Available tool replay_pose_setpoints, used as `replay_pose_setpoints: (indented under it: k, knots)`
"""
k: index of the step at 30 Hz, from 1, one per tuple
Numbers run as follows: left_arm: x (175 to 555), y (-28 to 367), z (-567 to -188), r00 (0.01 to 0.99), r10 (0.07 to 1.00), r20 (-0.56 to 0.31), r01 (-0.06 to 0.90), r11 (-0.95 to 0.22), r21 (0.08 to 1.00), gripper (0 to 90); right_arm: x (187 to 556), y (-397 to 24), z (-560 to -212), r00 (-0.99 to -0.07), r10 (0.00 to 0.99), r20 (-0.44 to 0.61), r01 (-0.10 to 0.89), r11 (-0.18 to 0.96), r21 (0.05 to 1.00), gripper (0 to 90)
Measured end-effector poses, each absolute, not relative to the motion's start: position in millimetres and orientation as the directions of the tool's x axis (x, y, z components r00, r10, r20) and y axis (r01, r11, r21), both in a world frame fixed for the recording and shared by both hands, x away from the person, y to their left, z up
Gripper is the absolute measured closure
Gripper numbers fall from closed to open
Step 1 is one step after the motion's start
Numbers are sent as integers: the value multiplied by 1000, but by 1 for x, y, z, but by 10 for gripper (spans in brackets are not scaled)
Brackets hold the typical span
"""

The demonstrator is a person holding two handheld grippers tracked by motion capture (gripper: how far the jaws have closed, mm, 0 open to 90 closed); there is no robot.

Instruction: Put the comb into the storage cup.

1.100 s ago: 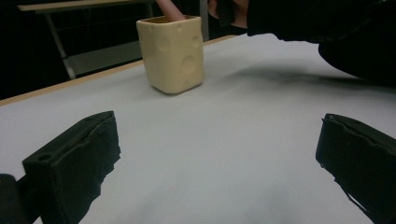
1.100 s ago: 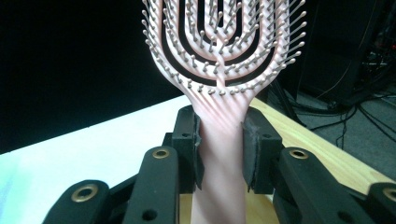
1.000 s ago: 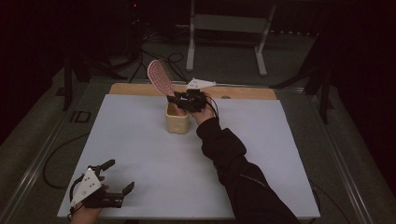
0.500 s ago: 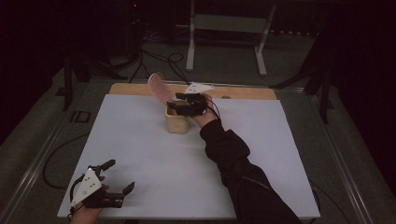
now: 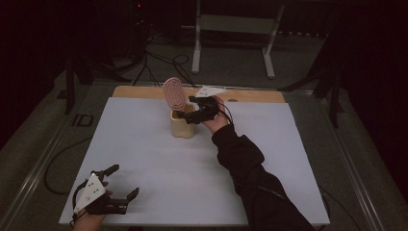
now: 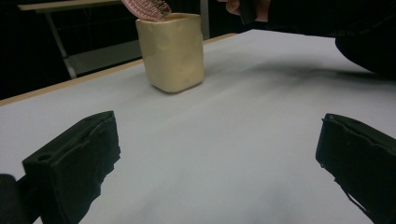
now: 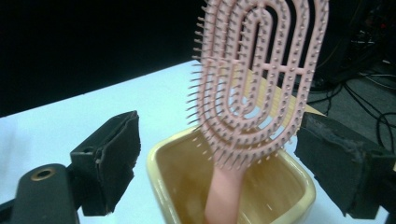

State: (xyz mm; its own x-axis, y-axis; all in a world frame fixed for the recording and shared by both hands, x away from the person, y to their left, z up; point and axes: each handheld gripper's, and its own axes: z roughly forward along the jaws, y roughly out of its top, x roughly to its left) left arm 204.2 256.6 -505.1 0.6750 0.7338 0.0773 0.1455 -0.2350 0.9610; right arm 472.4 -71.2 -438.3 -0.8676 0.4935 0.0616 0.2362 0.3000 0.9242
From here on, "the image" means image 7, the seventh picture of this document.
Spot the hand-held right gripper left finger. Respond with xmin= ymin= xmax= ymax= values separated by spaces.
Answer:
xmin=70 ymin=110 xmax=142 ymax=217

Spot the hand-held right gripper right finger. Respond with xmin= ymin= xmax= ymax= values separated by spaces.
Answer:
xmin=293 ymin=111 xmax=396 ymax=220

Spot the cream square ceramic cup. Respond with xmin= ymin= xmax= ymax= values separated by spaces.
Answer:
xmin=147 ymin=125 xmax=318 ymax=224

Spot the pink vented hairbrush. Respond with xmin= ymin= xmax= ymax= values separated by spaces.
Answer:
xmin=186 ymin=0 xmax=331 ymax=224

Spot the black floor cable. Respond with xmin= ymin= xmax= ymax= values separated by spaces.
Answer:
xmin=307 ymin=81 xmax=396 ymax=153

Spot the grey floor cable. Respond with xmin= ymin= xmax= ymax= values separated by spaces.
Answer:
xmin=358 ymin=72 xmax=396 ymax=91

